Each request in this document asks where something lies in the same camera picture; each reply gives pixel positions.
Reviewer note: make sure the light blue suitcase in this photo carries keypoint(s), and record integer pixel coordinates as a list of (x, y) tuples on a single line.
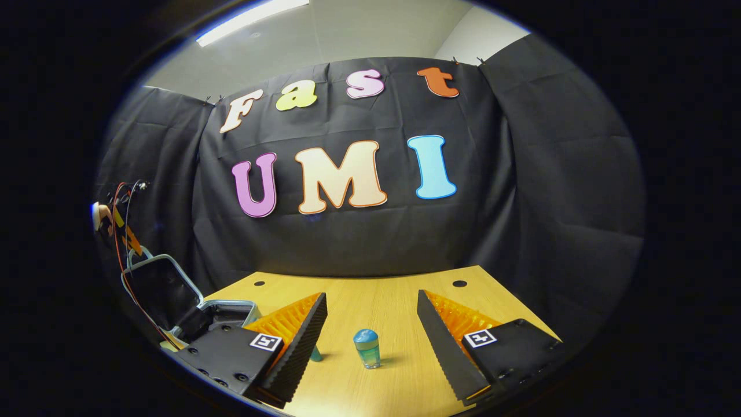
[(162, 289)]

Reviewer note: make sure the ceiling light strip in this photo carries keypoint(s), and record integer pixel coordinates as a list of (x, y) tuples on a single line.
[(249, 20)]

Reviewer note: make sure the green skin care tube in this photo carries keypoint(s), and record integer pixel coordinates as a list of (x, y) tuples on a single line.
[(316, 354)]

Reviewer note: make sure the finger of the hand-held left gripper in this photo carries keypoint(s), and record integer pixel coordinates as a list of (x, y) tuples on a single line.
[(132, 238)]

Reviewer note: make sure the blue capped clear bottle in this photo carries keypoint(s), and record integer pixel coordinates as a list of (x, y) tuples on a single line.
[(367, 347)]

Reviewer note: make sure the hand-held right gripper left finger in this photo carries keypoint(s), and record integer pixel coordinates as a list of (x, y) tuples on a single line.
[(307, 341)]

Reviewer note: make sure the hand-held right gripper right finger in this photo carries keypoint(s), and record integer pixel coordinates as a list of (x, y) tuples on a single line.
[(443, 347)]

